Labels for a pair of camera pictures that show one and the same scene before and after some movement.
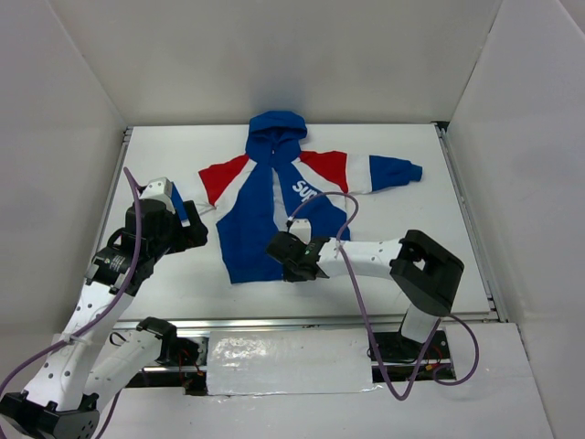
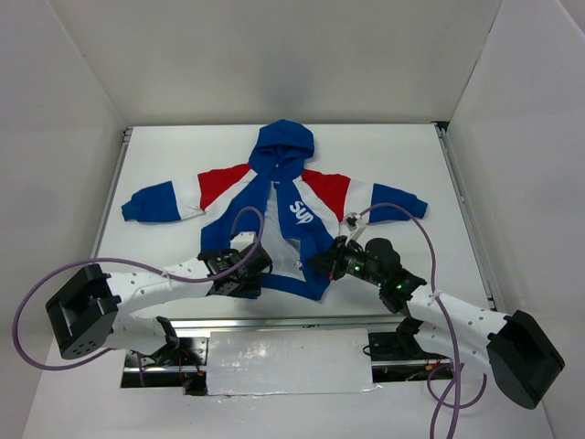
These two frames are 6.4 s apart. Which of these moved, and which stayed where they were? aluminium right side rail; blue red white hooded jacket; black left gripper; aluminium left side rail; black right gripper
Moved: blue red white hooded jacket; black left gripper; black right gripper
Stayed: aluminium right side rail; aluminium left side rail
